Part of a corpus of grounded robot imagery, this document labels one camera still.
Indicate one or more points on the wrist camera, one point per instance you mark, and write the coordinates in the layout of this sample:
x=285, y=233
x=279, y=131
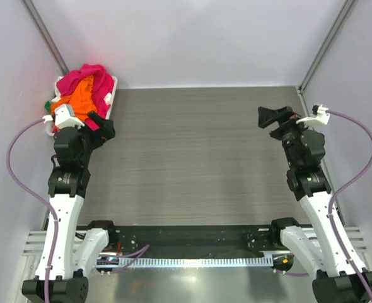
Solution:
x=63, y=117
x=319, y=117

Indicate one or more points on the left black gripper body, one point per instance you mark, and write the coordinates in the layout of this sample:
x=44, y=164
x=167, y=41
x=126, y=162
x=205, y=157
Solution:
x=93, y=139

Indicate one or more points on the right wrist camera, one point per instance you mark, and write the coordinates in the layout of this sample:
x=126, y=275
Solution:
x=319, y=117

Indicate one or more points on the left aluminium frame post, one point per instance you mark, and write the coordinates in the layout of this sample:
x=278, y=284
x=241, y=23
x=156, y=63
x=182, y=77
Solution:
x=41, y=27

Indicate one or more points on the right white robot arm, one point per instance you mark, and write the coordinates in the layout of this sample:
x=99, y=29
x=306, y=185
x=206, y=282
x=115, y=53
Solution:
x=337, y=272

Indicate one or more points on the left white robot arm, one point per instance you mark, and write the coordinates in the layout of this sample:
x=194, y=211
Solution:
x=62, y=274

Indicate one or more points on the white t shirt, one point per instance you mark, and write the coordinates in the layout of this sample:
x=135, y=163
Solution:
x=56, y=90

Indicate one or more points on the right aluminium frame post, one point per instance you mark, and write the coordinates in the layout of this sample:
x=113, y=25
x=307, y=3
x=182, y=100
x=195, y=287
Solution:
x=331, y=35

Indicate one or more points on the white laundry basket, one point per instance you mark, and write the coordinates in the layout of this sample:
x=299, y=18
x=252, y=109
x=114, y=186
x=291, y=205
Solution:
x=109, y=99

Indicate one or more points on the white slotted cable duct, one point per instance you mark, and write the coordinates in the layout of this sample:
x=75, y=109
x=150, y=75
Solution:
x=266, y=261

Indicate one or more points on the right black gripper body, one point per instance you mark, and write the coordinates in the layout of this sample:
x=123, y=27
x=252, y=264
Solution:
x=291, y=115

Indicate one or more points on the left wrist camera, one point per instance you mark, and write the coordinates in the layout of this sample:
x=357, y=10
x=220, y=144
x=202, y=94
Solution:
x=63, y=117

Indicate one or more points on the orange t shirt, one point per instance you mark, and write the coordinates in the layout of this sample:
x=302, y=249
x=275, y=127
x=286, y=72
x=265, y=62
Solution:
x=80, y=99

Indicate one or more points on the green t shirt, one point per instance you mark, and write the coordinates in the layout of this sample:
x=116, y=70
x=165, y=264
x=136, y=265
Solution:
x=48, y=106

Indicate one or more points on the aluminium rail profile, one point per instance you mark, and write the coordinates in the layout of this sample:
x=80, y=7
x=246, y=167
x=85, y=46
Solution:
x=35, y=242

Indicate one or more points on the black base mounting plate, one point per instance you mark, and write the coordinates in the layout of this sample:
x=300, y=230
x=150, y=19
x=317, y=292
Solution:
x=196, y=241

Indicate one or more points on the aluminium frame post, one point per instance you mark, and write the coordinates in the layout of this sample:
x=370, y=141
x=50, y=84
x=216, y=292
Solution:
x=41, y=27
x=331, y=35

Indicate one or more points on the pink t shirt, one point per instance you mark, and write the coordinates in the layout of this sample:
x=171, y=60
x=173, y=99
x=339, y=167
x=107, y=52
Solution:
x=102, y=85

